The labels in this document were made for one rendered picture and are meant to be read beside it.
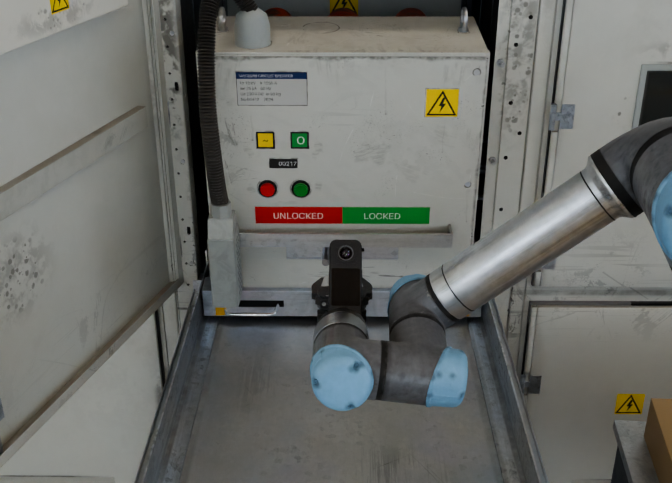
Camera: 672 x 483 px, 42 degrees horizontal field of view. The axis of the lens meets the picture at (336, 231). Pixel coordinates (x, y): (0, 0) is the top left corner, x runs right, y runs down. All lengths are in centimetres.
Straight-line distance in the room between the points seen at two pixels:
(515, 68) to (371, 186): 35
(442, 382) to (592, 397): 97
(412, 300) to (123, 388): 97
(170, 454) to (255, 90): 61
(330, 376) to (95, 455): 115
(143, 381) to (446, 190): 81
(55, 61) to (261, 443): 68
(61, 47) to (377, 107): 52
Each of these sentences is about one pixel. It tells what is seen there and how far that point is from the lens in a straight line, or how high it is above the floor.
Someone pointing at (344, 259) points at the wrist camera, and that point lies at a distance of 123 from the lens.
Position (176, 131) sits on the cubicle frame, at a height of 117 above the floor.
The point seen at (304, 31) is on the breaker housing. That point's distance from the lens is 161.
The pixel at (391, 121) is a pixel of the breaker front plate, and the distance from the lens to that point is 153.
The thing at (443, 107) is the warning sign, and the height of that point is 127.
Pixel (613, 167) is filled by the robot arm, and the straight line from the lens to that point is 111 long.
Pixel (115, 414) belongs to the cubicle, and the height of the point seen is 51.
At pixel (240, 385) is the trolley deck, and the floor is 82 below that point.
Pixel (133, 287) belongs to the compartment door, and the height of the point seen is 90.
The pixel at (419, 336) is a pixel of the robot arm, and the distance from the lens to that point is 113.
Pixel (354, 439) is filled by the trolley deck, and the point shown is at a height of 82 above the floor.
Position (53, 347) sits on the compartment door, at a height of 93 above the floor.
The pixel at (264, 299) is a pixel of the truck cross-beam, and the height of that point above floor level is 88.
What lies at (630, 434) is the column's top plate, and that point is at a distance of 165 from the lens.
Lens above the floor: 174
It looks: 26 degrees down
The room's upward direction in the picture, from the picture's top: straight up
